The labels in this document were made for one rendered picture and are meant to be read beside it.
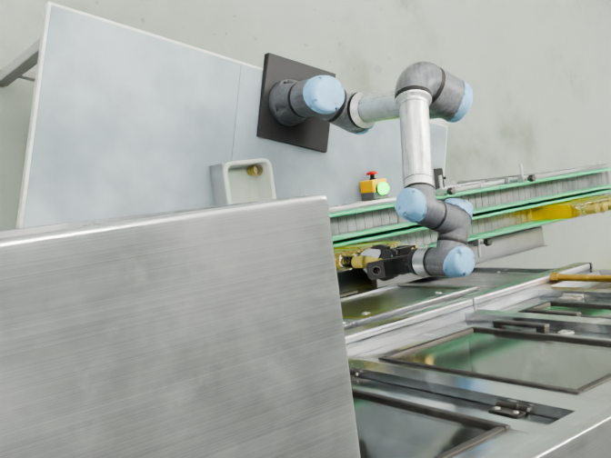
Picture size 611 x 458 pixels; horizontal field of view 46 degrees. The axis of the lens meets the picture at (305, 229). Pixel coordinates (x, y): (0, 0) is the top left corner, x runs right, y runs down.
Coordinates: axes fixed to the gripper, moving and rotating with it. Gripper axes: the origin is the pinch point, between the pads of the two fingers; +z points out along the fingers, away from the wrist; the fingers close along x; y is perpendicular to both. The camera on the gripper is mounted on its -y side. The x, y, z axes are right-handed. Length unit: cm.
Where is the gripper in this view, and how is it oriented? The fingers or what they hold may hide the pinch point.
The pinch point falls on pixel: (364, 262)
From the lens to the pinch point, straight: 201.0
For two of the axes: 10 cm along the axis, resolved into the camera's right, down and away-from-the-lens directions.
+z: -5.9, 0.3, 8.0
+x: -1.4, -9.9, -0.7
